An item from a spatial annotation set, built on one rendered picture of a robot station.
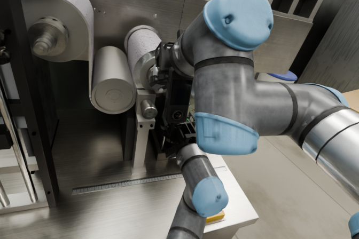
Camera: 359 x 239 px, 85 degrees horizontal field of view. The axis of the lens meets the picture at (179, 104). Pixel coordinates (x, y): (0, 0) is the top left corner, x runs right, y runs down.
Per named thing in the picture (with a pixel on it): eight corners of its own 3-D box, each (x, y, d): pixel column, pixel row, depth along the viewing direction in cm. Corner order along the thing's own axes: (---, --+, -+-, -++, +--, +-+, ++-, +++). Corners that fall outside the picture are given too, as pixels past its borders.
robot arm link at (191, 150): (204, 173, 52) (175, 177, 49) (197, 159, 55) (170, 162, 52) (212, 153, 48) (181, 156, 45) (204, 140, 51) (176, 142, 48)
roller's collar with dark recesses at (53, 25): (30, 55, 38) (23, 20, 35) (37, 45, 43) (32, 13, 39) (67, 57, 41) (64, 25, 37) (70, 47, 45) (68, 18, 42)
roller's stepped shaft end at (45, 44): (30, 59, 33) (25, 40, 32) (38, 47, 38) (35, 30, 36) (52, 61, 34) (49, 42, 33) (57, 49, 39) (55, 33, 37)
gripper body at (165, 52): (182, 54, 48) (208, 32, 37) (184, 88, 47) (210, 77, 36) (152, 50, 45) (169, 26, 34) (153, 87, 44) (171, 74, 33)
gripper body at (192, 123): (190, 110, 60) (207, 136, 50) (184, 130, 64) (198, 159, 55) (166, 110, 57) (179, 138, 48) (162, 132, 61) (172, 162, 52)
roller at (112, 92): (91, 114, 56) (90, 77, 49) (94, 74, 75) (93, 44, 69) (134, 113, 60) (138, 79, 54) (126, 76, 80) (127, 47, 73)
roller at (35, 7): (20, 60, 43) (3, -13, 36) (44, 29, 63) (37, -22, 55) (89, 64, 49) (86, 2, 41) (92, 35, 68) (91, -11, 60)
